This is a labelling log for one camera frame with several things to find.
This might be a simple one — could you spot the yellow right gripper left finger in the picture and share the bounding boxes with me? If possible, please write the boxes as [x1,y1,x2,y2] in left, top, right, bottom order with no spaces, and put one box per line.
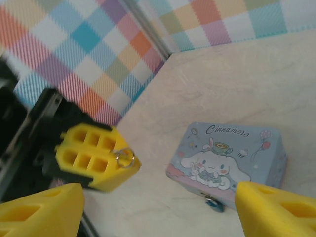
[0,183,85,237]

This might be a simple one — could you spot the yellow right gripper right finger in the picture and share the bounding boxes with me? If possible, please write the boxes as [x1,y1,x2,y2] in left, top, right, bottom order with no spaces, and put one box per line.
[234,181,316,237]

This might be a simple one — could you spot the small metal ring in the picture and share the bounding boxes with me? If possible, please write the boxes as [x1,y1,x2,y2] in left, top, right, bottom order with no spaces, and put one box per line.
[114,147,136,169]

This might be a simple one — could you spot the small teal padlock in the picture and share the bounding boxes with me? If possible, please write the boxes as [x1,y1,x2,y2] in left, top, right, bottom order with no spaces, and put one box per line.
[203,195,226,213]

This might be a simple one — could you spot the blue cartoon tin box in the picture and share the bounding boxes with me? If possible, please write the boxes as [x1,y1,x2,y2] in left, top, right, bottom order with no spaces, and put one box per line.
[165,121,289,211]

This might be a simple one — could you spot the aluminium frame rail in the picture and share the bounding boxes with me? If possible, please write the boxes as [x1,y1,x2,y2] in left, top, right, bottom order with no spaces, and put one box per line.
[80,213,101,237]

